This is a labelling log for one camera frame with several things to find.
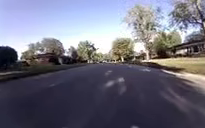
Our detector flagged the tall sparse tree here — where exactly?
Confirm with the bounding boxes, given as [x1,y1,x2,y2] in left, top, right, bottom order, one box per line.
[124,3,164,61]

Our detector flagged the grass verge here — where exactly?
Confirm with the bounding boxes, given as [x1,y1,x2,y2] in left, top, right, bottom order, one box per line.
[0,63,88,83]

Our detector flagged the round green tree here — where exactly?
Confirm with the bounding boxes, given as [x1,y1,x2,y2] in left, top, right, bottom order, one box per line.
[110,37,136,63]

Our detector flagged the pale concrete kerb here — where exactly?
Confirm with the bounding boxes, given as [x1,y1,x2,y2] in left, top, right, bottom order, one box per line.
[141,61,205,88]

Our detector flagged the dark bushy tree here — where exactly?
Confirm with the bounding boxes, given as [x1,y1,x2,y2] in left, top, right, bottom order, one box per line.
[0,44,19,69]

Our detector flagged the row of trees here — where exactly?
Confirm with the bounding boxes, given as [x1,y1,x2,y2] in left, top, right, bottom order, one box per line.
[20,37,112,65]

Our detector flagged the green bushy tree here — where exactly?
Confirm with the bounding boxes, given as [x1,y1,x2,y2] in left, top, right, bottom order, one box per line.
[152,30,183,59]

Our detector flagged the brown low house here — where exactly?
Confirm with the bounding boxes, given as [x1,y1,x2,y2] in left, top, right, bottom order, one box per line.
[32,52,62,66]

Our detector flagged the grey asphalt road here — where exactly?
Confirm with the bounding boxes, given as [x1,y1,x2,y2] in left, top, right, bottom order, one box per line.
[0,62,205,128]

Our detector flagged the grass lawn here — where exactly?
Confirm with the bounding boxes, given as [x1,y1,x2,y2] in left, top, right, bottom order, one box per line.
[149,56,205,77]

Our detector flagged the low dark-roofed house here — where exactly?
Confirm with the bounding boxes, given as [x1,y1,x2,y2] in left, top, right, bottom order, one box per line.
[171,38,205,58]

